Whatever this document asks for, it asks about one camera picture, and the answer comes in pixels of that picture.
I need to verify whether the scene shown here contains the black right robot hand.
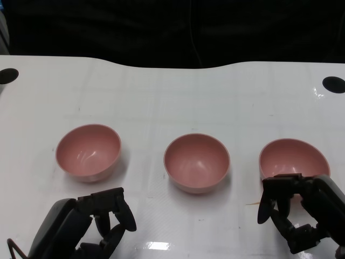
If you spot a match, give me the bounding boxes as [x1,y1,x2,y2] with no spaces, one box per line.
[257,174,345,255]

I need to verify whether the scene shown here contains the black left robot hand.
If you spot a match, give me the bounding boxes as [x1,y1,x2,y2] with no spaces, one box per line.
[28,187,137,259]

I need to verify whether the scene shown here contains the pink plastic bowl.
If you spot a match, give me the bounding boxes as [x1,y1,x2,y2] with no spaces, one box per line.
[55,123,122,183]
[163,133,231,194]
[258,138,331,184]

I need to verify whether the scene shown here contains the pale grey panel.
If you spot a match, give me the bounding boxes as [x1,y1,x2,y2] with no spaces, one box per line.
[0,0,10,56]

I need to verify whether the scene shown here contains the thin red cable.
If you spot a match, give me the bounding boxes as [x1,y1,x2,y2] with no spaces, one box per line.
[6,238,28,259]

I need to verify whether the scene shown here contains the black table cable grommet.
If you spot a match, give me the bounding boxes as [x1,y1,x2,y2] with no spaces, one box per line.
[322,76,345,94]
[0,68,19,84]

